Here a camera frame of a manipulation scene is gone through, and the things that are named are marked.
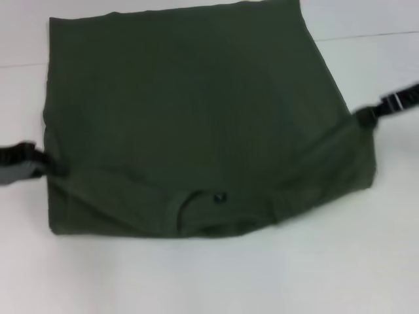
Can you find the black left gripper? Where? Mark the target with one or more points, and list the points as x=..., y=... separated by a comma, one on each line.
x=16, y=163

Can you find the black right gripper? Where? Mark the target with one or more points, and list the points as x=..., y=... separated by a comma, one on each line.
x=411, y=98

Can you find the dark green FREE t-shirt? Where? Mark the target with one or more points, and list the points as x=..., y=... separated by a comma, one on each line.
x=196, y=114

